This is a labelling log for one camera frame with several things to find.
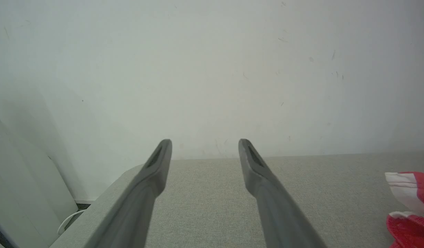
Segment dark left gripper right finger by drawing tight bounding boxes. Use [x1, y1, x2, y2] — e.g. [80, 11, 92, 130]
[238, 138, 328, 248]

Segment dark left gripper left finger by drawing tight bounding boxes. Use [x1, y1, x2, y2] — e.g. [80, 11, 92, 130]
[83, 139, 173, 248]

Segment red garment with white trim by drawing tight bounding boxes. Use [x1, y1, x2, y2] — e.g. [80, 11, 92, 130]
[385, 171, 424, 248]

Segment white appliance panel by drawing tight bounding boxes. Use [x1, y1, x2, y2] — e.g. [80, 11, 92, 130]
[0, 103, 79, 248]

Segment white power cable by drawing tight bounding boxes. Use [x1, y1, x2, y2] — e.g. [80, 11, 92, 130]
[57, 209, 86, 236]

